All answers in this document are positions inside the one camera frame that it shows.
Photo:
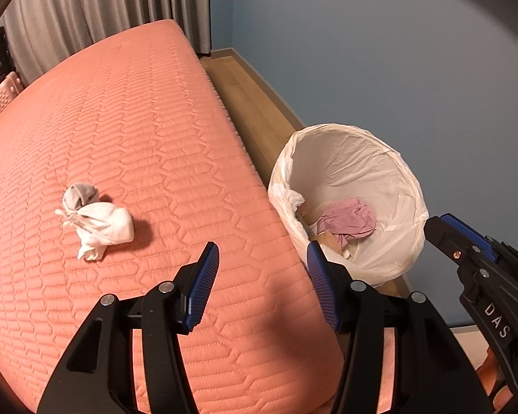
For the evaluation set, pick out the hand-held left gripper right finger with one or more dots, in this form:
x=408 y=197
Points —
x=326 y=293

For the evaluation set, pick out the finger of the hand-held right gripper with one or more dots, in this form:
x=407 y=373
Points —
x=444 y=235

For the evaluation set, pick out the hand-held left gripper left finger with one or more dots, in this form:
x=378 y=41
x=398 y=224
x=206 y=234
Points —
x=200 y=287

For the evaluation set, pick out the purple cloth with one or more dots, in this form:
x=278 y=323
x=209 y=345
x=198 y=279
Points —
x=349 y=220

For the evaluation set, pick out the round bin with white liner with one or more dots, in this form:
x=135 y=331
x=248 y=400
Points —
x=362 y=164

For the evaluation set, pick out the person's right hand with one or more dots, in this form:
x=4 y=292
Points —
x=492 y=375

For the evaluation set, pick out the white cloth bundle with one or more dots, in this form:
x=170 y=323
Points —
x=108 y=224

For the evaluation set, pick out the grey sock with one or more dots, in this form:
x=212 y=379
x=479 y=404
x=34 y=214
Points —
x=78 y=196

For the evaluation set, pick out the pink quilted bed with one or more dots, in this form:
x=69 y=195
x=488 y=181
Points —
x=134 y=138

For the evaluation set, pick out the pink suitcase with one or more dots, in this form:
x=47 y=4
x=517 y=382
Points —
x=2 y=101

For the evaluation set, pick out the grey curtain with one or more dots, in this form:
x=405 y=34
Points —
x=112 y=4

